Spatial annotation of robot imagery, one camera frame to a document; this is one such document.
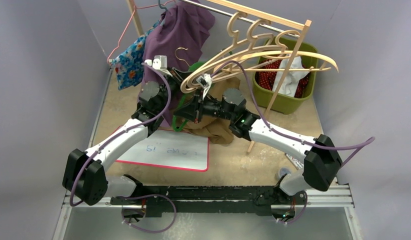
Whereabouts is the tan garment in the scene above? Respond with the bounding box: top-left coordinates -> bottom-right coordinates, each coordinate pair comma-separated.
183,77 -> 241,145

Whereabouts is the red polka dot skirt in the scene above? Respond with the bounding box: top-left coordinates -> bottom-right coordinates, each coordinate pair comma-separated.
256,59 -> 310,98

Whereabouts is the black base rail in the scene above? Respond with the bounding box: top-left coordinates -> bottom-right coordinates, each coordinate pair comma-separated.
110,180 -> 307,221

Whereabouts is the small blue round lid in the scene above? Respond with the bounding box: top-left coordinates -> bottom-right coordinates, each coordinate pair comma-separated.
277,167 -> 292,179

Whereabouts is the pink-framed whiteboard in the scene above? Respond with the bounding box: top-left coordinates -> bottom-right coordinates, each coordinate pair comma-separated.
116,129 -> 210,172

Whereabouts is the green plastic hanger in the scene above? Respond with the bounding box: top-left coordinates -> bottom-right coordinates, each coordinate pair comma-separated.
171,61 -> 206,133

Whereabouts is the purple garment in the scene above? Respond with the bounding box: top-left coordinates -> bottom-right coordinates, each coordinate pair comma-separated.
140,1 -> 216,128

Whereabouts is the blue floral garment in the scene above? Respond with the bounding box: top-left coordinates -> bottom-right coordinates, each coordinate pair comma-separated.
111,19 -> 163,91

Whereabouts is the white garment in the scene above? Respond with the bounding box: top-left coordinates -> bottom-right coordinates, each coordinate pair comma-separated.
272,56 -> 309,97

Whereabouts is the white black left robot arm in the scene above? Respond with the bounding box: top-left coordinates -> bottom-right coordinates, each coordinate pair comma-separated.
62,67 -> 190,207

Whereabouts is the green plastic bin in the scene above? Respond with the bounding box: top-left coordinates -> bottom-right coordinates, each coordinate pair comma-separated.
253,38 -> 318,115

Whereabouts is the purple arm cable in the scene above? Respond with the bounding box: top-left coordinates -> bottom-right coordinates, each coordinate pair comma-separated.
69,62 -> 173,208
210,60 -> 376,168

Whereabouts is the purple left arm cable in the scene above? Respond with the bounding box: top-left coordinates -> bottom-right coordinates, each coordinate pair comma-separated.
69,62 -> 173,208

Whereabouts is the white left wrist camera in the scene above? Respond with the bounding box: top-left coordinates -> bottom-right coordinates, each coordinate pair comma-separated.
144,55 -> 171,76

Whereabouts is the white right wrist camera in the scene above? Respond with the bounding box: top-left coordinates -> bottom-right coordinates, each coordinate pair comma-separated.
196,73 -> 213,89

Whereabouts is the pink wire hanger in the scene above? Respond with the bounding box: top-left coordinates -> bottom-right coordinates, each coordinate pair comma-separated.
106,1 -> 177,65

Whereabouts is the wooden clothes rack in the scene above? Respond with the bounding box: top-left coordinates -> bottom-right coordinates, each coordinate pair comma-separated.
125,0 -> 313,155

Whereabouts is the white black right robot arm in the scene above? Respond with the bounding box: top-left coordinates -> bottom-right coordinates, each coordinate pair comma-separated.
174,88 -> 342,204

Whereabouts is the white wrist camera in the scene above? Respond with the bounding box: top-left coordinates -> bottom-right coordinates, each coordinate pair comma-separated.
196,73 -> 213,89
144,55 -> 171,76

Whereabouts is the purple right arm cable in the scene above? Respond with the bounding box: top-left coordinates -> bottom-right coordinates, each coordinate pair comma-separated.
210,60 -> 376,168

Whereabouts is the marker pen pack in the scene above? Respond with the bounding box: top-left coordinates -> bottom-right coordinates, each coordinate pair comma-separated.
285,153 -> 304,170

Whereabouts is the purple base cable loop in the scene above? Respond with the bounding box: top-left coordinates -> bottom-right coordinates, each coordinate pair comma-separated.
121,193 -> 177,234

